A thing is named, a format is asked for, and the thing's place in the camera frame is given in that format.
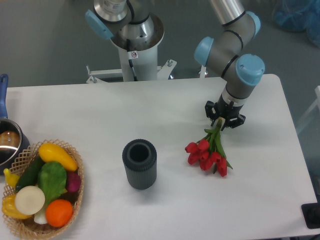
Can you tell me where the green lettuce leaf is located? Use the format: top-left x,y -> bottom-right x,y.
38,161 -> 67,207

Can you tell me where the white round onion slice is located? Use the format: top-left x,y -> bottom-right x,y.
14,185 -> 45,215

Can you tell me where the yellow bell pepper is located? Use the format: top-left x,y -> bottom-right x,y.
2,194 -> 32,220

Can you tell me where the woven wicker basket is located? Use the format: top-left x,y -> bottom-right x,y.
3,139 -> 85,240

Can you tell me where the black device at table edge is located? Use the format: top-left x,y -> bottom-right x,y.
301,202 -> 320,229

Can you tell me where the yellow squash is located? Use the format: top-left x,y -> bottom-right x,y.
38,142 -> 78,172

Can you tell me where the dark grey ribbed vase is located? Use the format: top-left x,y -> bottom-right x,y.
122,139 -> 157,190

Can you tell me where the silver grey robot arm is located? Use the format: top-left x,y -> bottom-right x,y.
85,0 -> 265,128

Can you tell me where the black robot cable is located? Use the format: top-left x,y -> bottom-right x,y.
126,38 -> 138,82

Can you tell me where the red tulip bouquet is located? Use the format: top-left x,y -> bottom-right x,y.
184,117 -> 233,177

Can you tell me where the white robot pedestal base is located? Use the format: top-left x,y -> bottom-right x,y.
86,43 -> 178,84

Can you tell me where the white leek stalk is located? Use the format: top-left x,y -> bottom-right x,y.
33,206 -> 48,225

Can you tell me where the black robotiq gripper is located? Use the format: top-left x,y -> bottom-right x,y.
204,98 -> 246,131

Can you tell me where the orange fruit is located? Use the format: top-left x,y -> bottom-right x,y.
45,199 -> 73,228

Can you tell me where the green cucumber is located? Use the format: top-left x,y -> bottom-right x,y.
15,155 -> 45,192

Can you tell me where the purple red onion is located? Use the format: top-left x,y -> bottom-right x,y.
65,172 -> 82,193

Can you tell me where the white frame at right edge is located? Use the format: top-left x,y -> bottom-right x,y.
295,85 -> 320,135

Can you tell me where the blue plastic bag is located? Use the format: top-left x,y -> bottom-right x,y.
271,0 -> 320,47

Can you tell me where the blue handled saucepan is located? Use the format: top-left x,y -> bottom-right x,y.
0,73 -> 30,176

